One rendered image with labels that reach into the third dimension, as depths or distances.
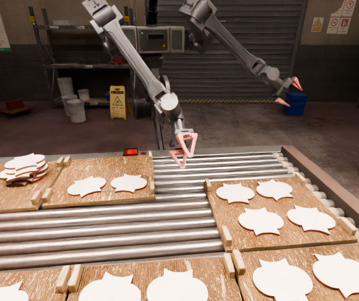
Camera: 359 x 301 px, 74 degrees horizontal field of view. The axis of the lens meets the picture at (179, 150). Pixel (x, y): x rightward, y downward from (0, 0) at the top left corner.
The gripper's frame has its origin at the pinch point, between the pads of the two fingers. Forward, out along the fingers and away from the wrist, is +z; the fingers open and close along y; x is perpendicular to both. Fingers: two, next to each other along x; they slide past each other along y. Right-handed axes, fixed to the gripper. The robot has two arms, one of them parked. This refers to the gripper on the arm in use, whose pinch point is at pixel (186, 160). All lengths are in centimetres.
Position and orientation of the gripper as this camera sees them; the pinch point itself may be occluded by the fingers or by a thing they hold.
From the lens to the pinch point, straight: 78.9
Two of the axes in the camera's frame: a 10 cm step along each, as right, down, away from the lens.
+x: 9.5, -0.9, 2.9
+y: 2.3, -4.2, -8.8
